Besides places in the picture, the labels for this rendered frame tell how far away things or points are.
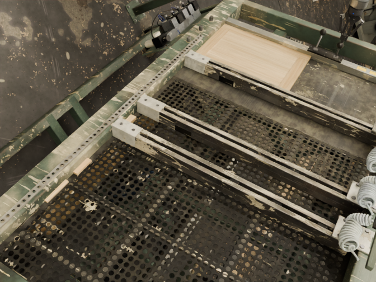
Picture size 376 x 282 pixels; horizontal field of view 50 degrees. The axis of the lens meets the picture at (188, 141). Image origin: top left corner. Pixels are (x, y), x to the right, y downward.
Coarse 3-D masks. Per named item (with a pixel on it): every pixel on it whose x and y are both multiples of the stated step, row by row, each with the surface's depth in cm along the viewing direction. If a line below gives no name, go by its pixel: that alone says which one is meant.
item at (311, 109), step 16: (192, 64) 215; (208, 64) 210; (224, 64) 211; (224, 80) 211; (240, 80) 205; (256, 80) 205; (256, 96) 206; (272, 96) 201; (288, 96) 198; (304, 112) 197; (320, 112) 192; (336, 112) 192; (336, 128) 193; (352, 128) 188; (368, 128) 189
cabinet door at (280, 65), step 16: (224, 32) 241; (240, 32) 243; (208, 48) 229; (224, 48) 231; (240, 48) 232; (256, 48) 233; (272, 48) 235; (288, 48) 235; (240, 64) 222; (256, 64) 223; (272, 64) 224; (288, 64) 225; (304, 64) 226; (272, 80) 215; (288, 80) 215
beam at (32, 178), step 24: (240, 0) 263; (216, 24) 241; (168, 48) 221; (192, 48) 223; (144, 72) 206; (168, 72) 207; (120, 96) 192; (96, 120) 180; (72, 144) 170; (96, 144) 173; (48, 168) 160; (72, 168) 164; (24, 192) 152; (48, 192) 156; (0, 216) 145; (24, 216) 148; (0, 240) 142
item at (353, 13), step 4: (348, 8) 206; (352, 8) 202; (348, 12) 206; (352, 12) 203; (356, 12) 203; (360, 12) 203; (348, 16) 208; (352, 16) 207; (356, 16) 206; (360, 16) 206; (356, 20) 207
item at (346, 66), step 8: (232, 24) 246; (240, 24) 245; (256, 32) 241; (264, 32) 241; (272, 40) 239; (280, 40) 236; (288, 40) 237; (296, 48) 234; (304, 48) 233; (312, 56) 232; (320, 56) 229; (328, 64) 230; (336, 64) 227; (344, 64) 225; (352, 64) 226; (352, 72) 225; (360, 72) 223; (368, 72) 222; (368, 80) 223
